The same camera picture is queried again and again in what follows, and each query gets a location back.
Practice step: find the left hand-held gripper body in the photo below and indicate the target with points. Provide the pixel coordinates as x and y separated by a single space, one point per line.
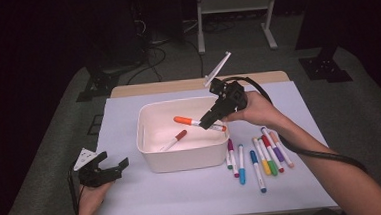
96 176

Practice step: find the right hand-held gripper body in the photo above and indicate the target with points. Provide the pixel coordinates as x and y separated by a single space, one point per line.
231 96

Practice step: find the orange cap marker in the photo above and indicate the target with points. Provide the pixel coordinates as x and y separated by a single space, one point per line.
184 120

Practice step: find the red cap marker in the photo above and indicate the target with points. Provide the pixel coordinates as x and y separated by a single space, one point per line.
181 134

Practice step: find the white plastic storage box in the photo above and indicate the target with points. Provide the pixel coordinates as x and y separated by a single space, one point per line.
181 161

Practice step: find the person's left hand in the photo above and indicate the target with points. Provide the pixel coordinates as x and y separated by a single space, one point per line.
93 197

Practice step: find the person's right hand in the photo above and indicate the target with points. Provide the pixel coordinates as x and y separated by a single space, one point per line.
259 111

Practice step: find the row of coloured markers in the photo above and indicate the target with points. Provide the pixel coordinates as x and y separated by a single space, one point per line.
253 156

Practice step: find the white foam board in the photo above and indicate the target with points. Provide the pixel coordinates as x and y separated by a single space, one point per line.
184 198

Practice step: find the black stand base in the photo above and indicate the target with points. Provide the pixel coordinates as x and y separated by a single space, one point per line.
323 67
101 81

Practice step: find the white metal stand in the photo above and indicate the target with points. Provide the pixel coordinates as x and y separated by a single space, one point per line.
234 4

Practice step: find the black frame on floor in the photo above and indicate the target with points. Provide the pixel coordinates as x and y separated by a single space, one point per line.
94 124

